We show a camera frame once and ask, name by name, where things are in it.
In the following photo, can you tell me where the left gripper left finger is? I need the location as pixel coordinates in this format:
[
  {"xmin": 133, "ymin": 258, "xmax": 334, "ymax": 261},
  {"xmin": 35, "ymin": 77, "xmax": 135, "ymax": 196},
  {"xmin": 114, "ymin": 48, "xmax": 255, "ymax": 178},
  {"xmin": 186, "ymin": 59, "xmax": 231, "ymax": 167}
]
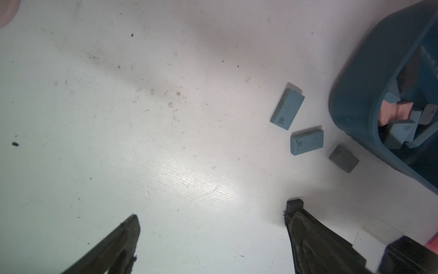
[{"xmin": 64, "ymin": 214, "xmax": 140, "ymax": 274}]

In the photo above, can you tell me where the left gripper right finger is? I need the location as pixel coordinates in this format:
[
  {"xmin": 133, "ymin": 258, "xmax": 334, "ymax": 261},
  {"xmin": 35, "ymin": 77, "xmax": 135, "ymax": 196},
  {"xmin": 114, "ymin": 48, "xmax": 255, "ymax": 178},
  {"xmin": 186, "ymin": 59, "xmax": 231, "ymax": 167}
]
[{"xmin": 284, "ymin": 210, "xmax": 369, "ymax": 274}]

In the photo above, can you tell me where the grey eraser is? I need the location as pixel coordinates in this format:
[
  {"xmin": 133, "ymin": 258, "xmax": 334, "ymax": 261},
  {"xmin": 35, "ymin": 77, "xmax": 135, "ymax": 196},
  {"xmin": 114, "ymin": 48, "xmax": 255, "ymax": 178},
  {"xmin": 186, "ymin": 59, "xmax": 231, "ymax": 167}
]
[{"xmin": 329, "ymin": 145, "xmax": 359, "ymax": 174}]

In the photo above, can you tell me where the blue eraser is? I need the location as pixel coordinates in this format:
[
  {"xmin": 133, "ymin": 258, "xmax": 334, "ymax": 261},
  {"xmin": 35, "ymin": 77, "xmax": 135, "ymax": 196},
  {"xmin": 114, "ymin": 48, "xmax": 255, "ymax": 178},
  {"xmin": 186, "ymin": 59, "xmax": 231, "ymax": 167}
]
[
  {"xmin": 383, "ymin": 119, "xmax": 416, "ymax": 150},
  {"xmin": 270, "ymin": 89, "xmax": 305, "ymax": 130},
  {"xmin": 290, "ymin": 129, "xmax": 324, "ymax": 156}
]

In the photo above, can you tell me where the black eraser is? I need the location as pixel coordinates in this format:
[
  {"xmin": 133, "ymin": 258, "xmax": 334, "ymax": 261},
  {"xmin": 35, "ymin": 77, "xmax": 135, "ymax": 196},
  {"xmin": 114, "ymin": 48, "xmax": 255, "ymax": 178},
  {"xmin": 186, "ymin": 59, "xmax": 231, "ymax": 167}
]
[{"xmin": 285, "ymin": 199, "xmax": 304, "ymax": 215}]

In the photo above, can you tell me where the pink eraser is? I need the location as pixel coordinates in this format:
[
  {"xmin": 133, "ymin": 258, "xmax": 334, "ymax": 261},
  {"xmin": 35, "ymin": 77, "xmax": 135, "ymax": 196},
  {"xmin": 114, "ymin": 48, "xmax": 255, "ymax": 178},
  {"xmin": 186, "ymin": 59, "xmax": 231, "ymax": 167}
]
[
  {"xmin": 378, "ymin": 100, "xmax": 397, "ymax": 126},
  {"xmin": 395, "ymin": 102, "xmax": 414, "ymax": 120}
]

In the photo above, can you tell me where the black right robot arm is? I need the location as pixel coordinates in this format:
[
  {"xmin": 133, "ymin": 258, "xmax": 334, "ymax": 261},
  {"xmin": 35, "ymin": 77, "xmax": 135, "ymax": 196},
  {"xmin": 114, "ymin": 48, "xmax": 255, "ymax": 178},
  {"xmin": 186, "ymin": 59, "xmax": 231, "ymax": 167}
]
[{"xmin": 352, "ymin": 220, "xmax": 438, "ymax": 274}]

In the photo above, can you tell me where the teal plastic storage box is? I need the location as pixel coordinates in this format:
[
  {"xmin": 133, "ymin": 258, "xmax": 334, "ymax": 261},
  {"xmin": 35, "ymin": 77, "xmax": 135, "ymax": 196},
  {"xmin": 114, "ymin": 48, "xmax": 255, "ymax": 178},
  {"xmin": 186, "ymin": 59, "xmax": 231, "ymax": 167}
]
[{"xmin": 329, "ymin": 1, "xmax": 438, "ymax": 193}]

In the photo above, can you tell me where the pink pen holder cup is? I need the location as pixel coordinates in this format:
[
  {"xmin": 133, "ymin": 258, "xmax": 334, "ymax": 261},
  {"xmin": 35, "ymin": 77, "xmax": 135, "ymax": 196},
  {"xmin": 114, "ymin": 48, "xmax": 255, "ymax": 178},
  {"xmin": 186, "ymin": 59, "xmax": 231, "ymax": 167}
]
[{"xmin": 0, "ymin": 0, "xmax": 21, "ymax": 28}]

